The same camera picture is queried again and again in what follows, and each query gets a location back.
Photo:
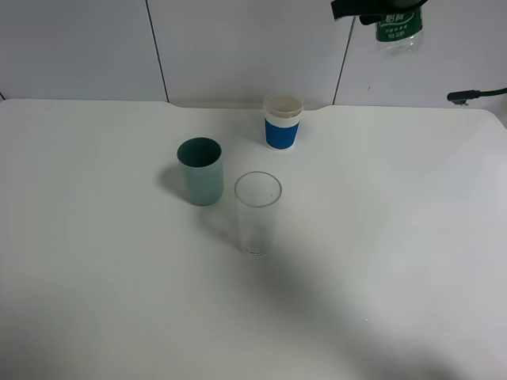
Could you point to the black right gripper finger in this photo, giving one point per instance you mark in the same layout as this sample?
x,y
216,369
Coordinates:
x,y
355,8
370,19

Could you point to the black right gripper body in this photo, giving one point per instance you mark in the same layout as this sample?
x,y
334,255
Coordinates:
x,y
407,4

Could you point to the clear bottle with green label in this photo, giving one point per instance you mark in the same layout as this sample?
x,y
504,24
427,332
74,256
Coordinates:
x,y
398,33

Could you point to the white cup with blue sleeve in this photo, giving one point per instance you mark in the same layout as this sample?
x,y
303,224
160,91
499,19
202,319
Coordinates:
x,y
282,114

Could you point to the teal green plastic cup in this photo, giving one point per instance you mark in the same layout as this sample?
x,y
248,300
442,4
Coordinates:
x,y
201,163

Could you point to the clear tall drinking glass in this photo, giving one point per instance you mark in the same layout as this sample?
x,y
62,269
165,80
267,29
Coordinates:
x,y
257,194

